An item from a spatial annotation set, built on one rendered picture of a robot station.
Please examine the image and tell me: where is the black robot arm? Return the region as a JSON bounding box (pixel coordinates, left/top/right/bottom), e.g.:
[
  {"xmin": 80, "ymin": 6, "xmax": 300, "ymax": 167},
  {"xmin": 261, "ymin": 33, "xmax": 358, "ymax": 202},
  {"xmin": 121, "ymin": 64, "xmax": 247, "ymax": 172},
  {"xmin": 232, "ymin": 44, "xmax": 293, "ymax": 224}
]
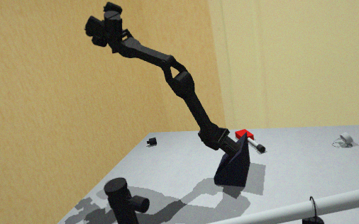
[{"xmin": 85, "ymin": 11, "xmax": 241, "ymax": 159}]

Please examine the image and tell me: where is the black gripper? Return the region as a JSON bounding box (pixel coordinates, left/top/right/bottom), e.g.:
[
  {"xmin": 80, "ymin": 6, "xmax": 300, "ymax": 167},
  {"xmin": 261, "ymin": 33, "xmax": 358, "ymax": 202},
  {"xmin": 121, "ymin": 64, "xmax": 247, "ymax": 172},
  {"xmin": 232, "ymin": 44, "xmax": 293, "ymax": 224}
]
[{"xmin": 91, "ymin": 2, "xmax": 122, "ymax": 47}]

